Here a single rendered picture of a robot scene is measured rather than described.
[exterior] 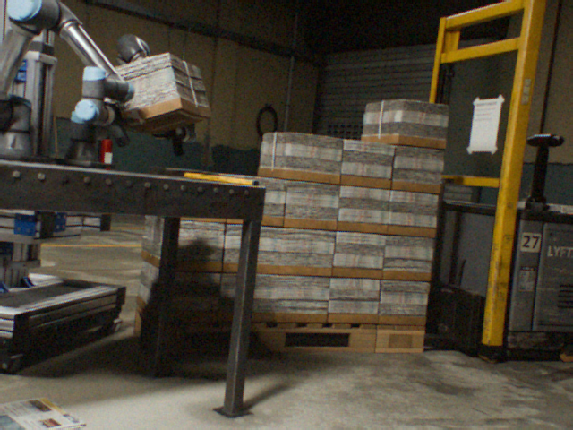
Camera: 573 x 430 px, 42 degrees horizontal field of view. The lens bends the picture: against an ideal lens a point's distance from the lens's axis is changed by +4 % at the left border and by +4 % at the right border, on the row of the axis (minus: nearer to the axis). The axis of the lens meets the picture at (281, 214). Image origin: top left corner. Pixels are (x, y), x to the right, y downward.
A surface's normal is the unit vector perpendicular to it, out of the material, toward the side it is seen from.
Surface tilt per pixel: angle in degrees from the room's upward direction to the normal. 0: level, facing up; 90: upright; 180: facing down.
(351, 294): 90
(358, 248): 90
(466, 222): 90
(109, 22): 90
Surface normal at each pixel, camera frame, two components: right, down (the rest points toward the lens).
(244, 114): 0.66, 0.11
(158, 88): -0.23, -0.01
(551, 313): 0.40, 0.09
